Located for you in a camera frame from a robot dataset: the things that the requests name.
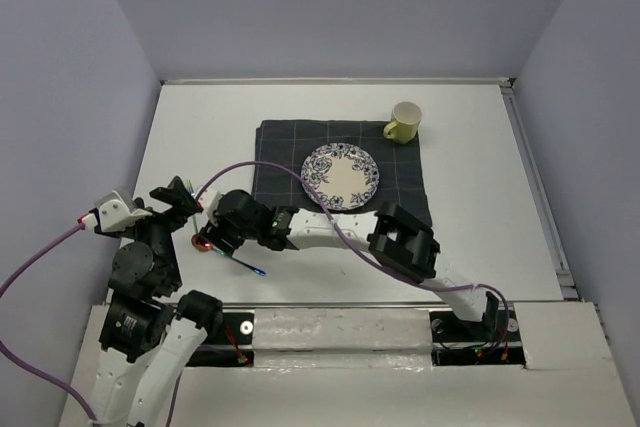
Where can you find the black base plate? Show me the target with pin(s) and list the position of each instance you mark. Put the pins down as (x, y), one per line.
(454, 346)
(231, 346)

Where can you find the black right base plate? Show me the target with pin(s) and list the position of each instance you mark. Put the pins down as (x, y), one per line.
(454, 346)

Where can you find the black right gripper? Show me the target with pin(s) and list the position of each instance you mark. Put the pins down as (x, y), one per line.
(218, 239)

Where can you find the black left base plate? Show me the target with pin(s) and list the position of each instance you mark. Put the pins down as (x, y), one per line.
(231, 346)

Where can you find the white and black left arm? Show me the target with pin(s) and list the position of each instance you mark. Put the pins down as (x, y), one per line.
(144, 343)

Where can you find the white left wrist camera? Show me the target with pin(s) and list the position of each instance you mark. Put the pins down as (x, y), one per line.
(113, 213)

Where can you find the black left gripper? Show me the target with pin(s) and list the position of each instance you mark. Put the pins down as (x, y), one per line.
(185, 203)

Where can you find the cream and yellow mug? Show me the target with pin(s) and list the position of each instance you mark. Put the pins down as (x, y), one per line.
(405, 121)

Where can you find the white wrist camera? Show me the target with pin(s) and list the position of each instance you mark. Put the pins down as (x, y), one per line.
(209, 201)
(113, 213)

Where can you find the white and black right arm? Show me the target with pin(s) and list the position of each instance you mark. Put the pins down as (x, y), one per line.
(402, 246)

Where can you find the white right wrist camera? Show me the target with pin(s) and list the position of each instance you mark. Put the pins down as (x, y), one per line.
(209, 201)

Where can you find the blue floral ceramic plate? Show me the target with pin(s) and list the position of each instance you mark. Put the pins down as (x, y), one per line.
(344, 176)

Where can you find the dark checked cloth placemat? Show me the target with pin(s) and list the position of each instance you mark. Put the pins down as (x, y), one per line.
(290, 142)

